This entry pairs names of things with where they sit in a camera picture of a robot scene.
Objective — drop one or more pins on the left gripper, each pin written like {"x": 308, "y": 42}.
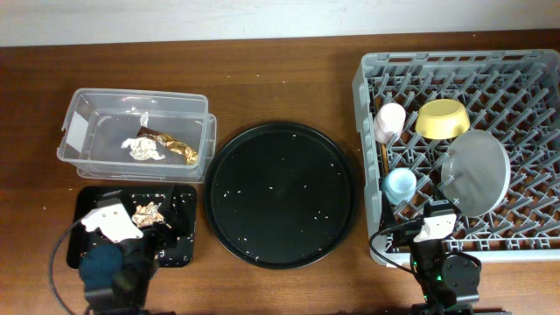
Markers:
{"x": 177, "y": 222}

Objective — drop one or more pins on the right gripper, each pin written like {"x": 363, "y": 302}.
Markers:
{"x": 405, "y": 233}

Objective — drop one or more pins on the blue cup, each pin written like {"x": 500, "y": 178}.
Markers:
{"x": 399, "y": 185}

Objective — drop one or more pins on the food scraps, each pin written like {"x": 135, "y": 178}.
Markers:
{"x": 148, "y": 216}

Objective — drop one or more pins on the gold snack wrapper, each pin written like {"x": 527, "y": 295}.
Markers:
{"x": 190, "y": 155}

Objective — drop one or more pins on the white tissue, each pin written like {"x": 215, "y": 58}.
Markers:
{"x": 142, "y": 148}

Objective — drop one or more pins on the pink cup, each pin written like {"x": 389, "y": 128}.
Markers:
{"x": 388, "y": 121}

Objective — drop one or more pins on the light grey plate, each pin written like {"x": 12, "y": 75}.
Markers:
{"x": 479, "y": 170}

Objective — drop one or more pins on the yellow bowl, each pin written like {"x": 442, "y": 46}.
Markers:
{"x": 442, "y": 119}

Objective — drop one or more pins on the wooden chopstick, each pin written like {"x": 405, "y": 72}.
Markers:
{"x": 384, "y": 159}

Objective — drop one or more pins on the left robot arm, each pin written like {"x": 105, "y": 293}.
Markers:
{"x": 116, "y": 279}

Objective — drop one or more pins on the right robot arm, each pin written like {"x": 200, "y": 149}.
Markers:
{"x": 449, "y": 280}

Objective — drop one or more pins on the grey dishwasher rack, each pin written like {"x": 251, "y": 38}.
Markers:
{"x": 513, "y": 95}

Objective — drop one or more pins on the black rectangular tray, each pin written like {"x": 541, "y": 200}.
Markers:
{"x": 177, "y": 257}

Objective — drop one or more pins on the clear plastic bin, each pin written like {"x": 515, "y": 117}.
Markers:
{"x": 98, "y": 120}

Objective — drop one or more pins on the round black tray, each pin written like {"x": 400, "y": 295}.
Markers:
{"x": 280, "y": 195}

